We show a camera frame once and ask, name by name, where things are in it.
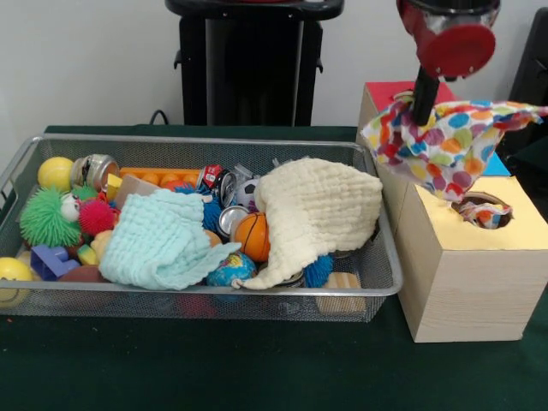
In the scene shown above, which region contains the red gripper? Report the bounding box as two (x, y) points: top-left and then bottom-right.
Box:
(397, 3), (498, 129)

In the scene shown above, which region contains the multicoloured patterned cloth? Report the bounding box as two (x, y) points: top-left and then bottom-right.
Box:
(360, 98), (548, 203)
(462, 202), (513, 229)

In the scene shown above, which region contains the cream waffle cloth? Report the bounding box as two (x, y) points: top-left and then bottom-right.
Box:
(233, 158), (384, 290)

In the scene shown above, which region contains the mint waffle cloth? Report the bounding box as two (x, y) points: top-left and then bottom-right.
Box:
(98, 188), (245, 294)

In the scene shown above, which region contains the wooden box with three holes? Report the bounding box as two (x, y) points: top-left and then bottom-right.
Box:
(357, 81), (548, 343)

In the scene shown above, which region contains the shallow clear mesh bin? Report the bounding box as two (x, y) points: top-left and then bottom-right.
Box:
(0, 133), (403, 324)

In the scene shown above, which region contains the small soccer ball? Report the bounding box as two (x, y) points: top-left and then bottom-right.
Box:
(235, 178), (261, 209)

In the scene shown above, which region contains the blue spiky ball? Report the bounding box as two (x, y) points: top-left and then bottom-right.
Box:
(302, 254), (334, 288)

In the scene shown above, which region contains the orange toy basketball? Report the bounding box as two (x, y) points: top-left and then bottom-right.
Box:
(235, 212), (268, 263)

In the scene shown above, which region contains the blue globe ball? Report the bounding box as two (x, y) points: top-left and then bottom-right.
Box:
(210, 253), (258, 288)

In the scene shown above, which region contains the orange toy brick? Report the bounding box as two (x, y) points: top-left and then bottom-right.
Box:
(120, 167), (200, 191)

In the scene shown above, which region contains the crushed silver drink can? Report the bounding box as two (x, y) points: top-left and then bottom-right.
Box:
(71, 153), (121, 188)

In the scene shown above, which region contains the red spiky ball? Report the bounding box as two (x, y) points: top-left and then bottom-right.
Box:
(79, 199), (119, 236)

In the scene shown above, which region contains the yellow ball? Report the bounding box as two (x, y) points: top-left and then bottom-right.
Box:
(0, 257), (33, 307)
(38, 157), (76, 191)

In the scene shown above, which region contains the green spiky ball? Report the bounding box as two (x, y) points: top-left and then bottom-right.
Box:
(19, 187), (83, 247)

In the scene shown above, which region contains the purple toy block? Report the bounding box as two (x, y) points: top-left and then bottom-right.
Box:
(30, 244), (82, 282)

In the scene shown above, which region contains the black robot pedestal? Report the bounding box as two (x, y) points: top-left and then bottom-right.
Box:
(165, 0), (343, 128)

